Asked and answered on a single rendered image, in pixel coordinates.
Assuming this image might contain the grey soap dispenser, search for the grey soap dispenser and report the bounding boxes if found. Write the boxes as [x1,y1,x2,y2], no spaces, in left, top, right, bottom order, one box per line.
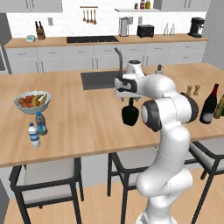
[154,64,165,75]

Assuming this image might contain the dark grey tap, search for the dark grey tap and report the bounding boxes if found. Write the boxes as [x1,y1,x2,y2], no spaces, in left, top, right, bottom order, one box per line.
[114,47,124,80]

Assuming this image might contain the grey upper cupboards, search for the grey upper cupboards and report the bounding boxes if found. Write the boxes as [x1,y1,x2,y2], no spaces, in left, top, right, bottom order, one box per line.
[0,0,64,14]
[153,0,212,12]

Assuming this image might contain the dark grey sink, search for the dark grey sink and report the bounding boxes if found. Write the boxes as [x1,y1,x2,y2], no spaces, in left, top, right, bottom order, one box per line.
[80,70,130,91]

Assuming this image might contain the wooden salt shaker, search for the wooden salt shaker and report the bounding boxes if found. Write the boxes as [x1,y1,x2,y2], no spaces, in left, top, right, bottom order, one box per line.
[185,84,193,97]

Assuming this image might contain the round black glass bottle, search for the round black glass bottle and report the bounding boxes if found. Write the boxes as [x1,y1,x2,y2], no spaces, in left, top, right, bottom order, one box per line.
[121,98,140,127]

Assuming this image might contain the black chair grey seat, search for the black chair grey seat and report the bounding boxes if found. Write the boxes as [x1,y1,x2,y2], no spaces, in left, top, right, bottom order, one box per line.
[8,157,85,224]
[186,136,224,224]
[107,147,165,224]

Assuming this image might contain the silver electric kettle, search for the silver electric kettle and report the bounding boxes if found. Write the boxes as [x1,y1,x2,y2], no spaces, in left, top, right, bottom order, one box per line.
[117,17,130,38]

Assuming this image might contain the white bowl of fruit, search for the white bowl of fruit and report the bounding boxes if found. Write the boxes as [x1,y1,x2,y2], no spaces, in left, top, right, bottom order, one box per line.
[13,90,53,116]

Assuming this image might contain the black hob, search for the black hob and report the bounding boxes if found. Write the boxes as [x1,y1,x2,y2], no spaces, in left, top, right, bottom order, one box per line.
[66,35,120,45]

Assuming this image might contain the white wall shelf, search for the white wall shelf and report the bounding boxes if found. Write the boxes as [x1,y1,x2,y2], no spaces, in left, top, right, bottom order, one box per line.
[114,8,161,13]

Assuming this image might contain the wooden knife block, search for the wooden knife block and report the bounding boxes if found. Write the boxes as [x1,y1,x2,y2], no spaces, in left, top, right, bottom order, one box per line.
[34,20,46,41]

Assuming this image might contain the olive green glass bottle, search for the olive green glass bottle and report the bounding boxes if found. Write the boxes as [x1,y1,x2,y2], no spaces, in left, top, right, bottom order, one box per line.
[213,94,224,120]

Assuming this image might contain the dark red wine bottle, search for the dark red wine bottle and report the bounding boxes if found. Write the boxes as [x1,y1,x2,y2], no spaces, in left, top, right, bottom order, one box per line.
[199,83,220,125]

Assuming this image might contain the black coffee machine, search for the black coffee machine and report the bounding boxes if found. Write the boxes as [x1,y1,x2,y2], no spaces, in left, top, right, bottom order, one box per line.
[187,17,206,39]

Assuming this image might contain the wooden pepper shaker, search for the wooden pepper shaker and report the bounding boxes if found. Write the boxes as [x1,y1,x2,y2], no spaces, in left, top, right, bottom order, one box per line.
[192,84,201,96]

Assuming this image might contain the grey lower cupboard run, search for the grey lower cupboard run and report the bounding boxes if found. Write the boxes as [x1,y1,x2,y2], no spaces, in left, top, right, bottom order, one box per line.
[4,40,208,74]

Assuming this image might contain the grey wall oven unit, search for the grey wall oven unit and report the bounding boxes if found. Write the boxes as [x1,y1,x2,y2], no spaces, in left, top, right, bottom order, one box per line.
[0,12,12,75]

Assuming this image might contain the black toaster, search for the black toaster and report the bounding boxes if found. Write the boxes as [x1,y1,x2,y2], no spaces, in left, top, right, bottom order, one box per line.
[136,24,155,39]

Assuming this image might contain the white plastic water bottle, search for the white plastic water bottle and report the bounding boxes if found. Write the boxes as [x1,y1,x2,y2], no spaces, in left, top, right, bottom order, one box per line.
[27,122,42,149]

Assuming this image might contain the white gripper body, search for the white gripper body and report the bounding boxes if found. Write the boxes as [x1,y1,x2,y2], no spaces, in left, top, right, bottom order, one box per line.
[115,89,144,102]

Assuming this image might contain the dark plastic water bottle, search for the dark plastic water bottle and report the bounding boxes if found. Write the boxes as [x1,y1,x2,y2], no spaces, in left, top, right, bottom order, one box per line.
[35,111,48,137]

